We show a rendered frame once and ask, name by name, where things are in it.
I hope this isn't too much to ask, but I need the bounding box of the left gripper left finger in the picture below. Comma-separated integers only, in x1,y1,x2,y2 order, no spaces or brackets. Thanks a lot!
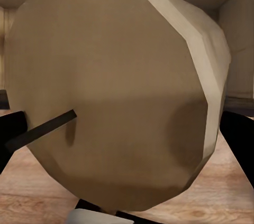
0,111,28,174

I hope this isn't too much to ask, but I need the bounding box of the pillar candle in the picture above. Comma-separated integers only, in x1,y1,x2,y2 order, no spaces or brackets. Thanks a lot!
4,0,232,212

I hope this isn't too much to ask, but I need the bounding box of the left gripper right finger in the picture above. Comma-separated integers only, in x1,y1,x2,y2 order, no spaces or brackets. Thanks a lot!
220,111,254,188

